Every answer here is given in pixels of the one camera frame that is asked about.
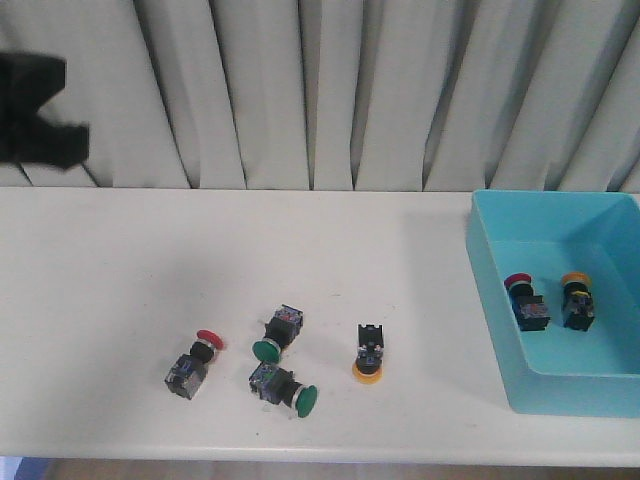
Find grey pleated curtain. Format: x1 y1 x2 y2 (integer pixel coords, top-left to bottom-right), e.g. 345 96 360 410
1 1 639 192

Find red push button lying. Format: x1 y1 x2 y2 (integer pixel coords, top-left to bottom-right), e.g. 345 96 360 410
164 329 225 400

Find light blue plastic box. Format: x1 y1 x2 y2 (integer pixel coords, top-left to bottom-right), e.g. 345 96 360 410
466 190 639 418

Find green push button upper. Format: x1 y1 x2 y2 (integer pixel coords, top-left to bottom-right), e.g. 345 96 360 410
252 304 304 364

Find green push button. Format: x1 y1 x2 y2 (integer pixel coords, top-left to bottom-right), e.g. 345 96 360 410
248 362 319 418
252 304 304 364

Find green push button lower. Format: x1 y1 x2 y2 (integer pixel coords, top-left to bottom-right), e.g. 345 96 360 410
248 362 319 418

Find yellow push button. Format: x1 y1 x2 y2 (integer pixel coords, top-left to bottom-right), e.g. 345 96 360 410
352 324 384 385
561 271 595 332

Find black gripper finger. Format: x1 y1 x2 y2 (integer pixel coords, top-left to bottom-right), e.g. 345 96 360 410
1 52 66 120
14 117 90 170

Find red push button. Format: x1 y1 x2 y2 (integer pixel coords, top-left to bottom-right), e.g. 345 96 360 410
504 272 551 332
164 329 225 400

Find yellow push button upside down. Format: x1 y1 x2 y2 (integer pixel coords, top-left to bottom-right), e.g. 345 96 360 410
352 324 384 385

